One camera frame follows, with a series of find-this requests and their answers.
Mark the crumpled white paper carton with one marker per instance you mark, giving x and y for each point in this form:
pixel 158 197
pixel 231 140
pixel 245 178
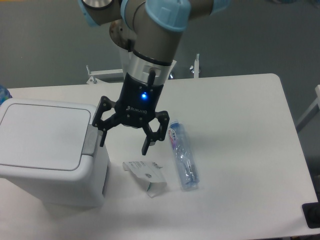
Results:
pixel 148 176

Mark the black clamp table corner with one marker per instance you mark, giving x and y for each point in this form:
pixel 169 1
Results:
pixel 311 213

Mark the clear plastic water bottle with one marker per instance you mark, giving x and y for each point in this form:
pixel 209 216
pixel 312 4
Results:
pixel 183 156

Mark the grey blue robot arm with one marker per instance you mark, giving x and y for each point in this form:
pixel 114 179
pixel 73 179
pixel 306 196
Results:
pixel 150 31

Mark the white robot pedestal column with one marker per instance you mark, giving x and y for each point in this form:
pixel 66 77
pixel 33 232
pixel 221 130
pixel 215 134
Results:
pixel 125 39

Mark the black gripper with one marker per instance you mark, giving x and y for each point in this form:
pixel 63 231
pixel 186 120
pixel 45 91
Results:
pixel 137 105

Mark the white metal base frame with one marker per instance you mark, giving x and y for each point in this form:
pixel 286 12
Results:
pixel 117 75

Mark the white plastic trash can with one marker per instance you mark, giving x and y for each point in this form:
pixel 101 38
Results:
pixel 51 150

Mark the white frame right edge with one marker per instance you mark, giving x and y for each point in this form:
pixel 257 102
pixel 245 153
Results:
pixel 310 112

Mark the blue patterned object left edge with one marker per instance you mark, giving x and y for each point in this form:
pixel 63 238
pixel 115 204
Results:
pixel 4 94

